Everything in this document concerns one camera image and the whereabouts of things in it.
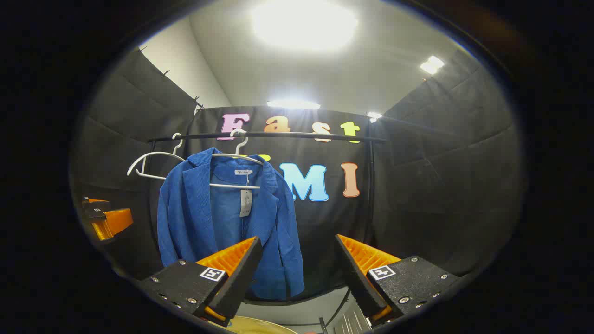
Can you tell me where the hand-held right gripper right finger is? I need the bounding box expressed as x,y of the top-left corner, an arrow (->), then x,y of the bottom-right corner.
335,234 -> 462,328

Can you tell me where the black clothes rack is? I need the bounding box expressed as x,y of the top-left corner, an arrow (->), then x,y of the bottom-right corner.
147,131 -> 388,334

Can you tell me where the grey slatted panel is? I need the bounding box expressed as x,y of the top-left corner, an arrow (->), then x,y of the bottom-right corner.
330,297 -> 374,334

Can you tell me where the white hang tag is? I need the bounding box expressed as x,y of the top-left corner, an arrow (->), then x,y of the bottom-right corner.
239,189 -> 253,218

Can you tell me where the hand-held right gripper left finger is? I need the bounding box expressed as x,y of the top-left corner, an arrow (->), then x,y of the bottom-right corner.
139,236 -> 263,328

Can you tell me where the white clothes hanger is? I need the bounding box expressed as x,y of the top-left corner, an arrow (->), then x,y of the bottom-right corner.
127,133 -> 186,180
209,129 -> 266,190

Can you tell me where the large ceiling light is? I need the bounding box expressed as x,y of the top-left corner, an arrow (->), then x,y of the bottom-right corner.
251,0 -> 359,51

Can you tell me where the long ceiling light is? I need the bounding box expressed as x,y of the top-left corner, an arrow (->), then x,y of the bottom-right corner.
266,99 -> 322,110

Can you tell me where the blue corduroy jacket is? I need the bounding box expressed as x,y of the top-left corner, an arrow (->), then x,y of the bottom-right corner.
157,148 -> 305,300

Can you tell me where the black backdrop cloth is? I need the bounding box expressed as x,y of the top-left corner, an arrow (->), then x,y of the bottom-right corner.
70,46 -> 527,302

